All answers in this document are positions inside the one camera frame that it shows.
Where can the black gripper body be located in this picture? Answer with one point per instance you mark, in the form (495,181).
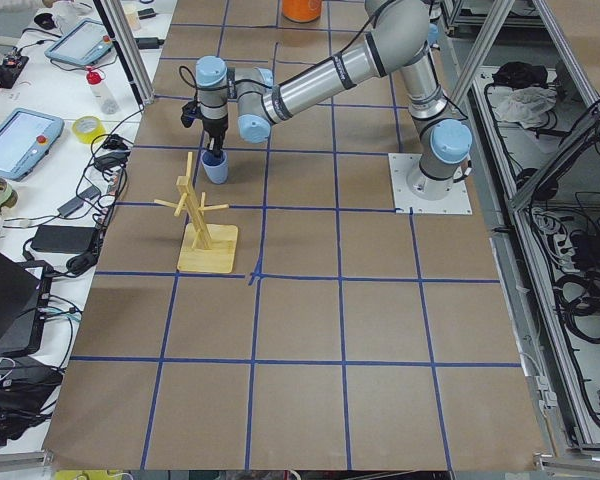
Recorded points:
(215,126)

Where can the light blue plastic cup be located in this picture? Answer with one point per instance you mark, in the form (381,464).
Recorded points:
(215,167)

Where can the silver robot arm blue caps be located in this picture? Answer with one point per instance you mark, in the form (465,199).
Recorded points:
(394,39)

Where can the orange plastic cup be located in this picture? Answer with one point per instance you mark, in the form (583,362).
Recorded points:
(302,11)

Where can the wooden mug tree stand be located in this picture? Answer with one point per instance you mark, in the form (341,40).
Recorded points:
(206,247)

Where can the red capped squeeze bottle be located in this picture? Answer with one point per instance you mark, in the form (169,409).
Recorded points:
(107,103)

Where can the yellow tape roll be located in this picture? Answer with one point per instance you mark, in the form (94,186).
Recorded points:
(88,129)

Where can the upper teach pendant tablet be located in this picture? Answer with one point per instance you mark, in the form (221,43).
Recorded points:
(83,45)

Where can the teach pendant tablet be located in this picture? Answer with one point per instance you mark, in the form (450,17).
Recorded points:
(83,45)
(26,136)

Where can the black power adapter brick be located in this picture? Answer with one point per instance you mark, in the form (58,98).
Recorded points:
(63,239)

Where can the lower teach pendant tablet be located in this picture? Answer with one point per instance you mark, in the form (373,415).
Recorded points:
(26,136)

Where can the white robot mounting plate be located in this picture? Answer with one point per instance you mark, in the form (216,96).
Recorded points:
(415,193)

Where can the black laptop computer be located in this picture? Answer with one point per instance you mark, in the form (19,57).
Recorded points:
(24,293)

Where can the white and black cloth pile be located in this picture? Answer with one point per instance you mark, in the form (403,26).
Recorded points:
(530,99)

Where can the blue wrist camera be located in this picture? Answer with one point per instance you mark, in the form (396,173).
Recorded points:
(190,113)

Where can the aluminium frame post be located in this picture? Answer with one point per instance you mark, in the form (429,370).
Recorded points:
(113,18)

